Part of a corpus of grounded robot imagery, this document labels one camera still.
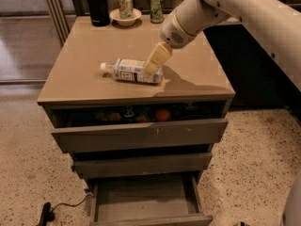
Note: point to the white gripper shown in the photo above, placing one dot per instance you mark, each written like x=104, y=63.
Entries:
x=173, y=32

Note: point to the blue label plastic bottle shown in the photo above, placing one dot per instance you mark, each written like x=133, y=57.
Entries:
x=130, y=70

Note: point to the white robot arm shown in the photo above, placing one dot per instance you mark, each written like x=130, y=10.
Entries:
x=254, y=177

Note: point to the orange fruit in drawer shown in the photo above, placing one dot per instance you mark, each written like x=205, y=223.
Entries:
x=162, y=114

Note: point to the tan top drawer cabinet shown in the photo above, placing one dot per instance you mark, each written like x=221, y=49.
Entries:
x=194, y=86

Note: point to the grey top drawer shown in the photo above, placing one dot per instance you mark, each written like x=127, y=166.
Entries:
x=139, y=135

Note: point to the grey drawer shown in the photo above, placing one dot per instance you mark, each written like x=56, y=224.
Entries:
x=139, y=135
x=146, y=165
x=154, y=200

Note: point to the grey middle drawer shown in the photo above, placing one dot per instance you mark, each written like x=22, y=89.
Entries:
x=146, y=165

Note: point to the grey bottom drawer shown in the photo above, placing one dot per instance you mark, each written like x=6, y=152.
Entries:
x=154, y=200

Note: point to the green drink can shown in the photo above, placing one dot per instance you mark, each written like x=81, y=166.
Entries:
x=156, y=11

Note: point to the white ceramic bowl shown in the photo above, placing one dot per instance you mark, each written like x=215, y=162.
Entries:
x=114, y=15

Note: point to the green can in bowl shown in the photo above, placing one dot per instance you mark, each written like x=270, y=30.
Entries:
x=126, y=9

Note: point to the black insulated flask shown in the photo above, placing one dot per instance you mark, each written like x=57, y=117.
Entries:
x=98, y=10

